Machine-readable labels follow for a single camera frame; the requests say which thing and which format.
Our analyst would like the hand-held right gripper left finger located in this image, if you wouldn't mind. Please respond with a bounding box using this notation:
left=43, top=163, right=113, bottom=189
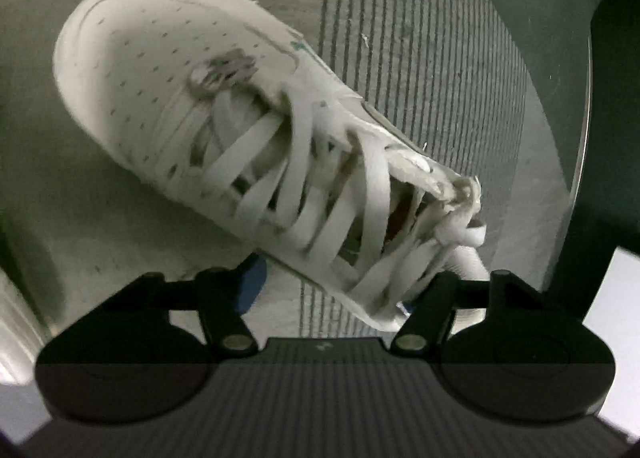
left=101, top=255, right=269, bottom=357

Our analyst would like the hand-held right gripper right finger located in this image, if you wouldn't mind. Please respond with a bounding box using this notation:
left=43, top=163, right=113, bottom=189
left=389, top=268, right=544, bottom=356

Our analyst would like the white perforated leather sneaker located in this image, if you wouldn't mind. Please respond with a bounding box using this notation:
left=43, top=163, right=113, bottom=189
left=52, top=0, right=489, bottom=335

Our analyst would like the green and grey floor mat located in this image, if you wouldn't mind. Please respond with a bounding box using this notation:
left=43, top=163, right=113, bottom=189
left=0, top=0, right=597, bottom=340

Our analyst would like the dark green door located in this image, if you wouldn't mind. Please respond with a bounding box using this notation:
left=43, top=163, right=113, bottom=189
left=587, top=0, right=640, bottom=324

